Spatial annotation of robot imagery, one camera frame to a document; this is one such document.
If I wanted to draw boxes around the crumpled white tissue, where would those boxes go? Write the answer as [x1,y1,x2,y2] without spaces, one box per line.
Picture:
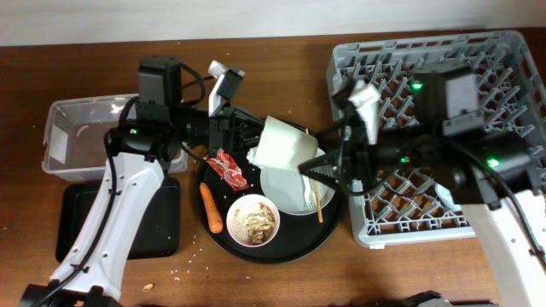
[247,147,258,165]

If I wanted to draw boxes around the clear plastic bin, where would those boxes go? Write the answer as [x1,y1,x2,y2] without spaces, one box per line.
[41,93,189,182]

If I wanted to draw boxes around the grey plate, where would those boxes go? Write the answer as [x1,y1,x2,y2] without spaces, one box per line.
[260,168,335,216]

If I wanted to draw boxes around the wooden chopstick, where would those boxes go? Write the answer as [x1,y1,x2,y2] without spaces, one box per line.
[304,128,324,223]

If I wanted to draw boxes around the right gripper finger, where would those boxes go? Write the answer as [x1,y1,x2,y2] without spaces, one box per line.
[315,119,345,141]
[298,151,346,186]

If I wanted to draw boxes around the white bowl with food scraps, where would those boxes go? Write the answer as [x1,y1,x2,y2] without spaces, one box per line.
[226,194,281,247]

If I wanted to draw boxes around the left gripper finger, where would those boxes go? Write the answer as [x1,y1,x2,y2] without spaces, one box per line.
[232,107,264,130]
[232,131,261,153]

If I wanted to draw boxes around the black rectangular tray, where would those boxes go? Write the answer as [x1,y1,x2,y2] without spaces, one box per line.
[55,177,182,263]

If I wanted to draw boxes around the orange carrot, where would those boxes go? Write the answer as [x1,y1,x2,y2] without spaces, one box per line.
[200,182,224,234]

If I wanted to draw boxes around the white cup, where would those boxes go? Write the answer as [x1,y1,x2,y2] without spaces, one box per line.
[253,116,318,172]

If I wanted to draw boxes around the grey dishwasher rack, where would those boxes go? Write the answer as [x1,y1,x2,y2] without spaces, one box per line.
[326,31,545,248]

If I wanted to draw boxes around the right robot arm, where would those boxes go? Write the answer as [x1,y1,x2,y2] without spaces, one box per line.
[299,63,545,306]

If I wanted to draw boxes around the red snack wrapper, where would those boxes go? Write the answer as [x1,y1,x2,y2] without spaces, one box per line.
[204,148,249,191]

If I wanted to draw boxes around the peanut shell on table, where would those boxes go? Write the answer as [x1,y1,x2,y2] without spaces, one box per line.
[142,283,154,293]

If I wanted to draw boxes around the white plastic fork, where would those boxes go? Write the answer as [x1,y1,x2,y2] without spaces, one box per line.
[302,176,317,212]

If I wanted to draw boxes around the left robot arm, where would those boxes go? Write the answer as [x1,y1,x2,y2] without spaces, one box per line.
[20,55,264,306]

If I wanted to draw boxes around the round black tray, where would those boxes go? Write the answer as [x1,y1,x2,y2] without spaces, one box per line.
[194,151,343,264]

